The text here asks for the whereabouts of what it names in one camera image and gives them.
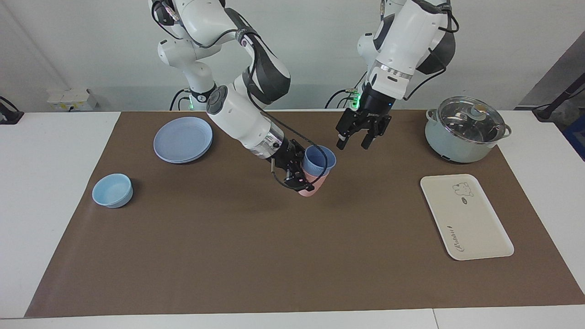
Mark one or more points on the blue plastic cup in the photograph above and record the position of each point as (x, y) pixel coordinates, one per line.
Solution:
(319, 161)

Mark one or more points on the glass pot lid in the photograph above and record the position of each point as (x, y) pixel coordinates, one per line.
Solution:
(470, 119)

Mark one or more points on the pale green cooking pot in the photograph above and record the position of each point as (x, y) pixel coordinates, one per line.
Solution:
(452, 146)

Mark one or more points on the cream tray with rabbit print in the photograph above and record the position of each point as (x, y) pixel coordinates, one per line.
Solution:
(466, 217)

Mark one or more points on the black stand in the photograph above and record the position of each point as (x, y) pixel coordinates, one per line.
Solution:
(557, 98)

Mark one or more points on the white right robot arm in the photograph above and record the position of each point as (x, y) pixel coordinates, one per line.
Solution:
(242, 114)

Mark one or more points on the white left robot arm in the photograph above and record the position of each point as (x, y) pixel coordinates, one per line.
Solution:
(406, 36)

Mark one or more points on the pink plastic cup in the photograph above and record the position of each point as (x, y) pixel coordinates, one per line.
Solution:
(313, 185)

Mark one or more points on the white power strip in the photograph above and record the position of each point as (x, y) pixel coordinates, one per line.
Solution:
(71, 99)

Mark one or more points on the pale blue plate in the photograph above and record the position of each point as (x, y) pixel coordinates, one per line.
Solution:
(183, 139)

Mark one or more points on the brown table mat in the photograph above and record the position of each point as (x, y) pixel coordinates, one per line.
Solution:
(274, 251)

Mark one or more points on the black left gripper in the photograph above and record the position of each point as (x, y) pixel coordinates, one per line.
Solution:
(370, 116)

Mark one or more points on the light blue bowl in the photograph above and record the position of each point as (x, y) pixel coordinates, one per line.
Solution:
(112, 192)

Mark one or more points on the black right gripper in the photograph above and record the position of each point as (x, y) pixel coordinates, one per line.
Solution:
(288, 160)

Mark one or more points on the black clamp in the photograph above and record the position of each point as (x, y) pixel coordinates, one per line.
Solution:
(9, 114)

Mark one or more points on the blue box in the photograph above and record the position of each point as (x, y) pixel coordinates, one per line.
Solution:
(576, 137)

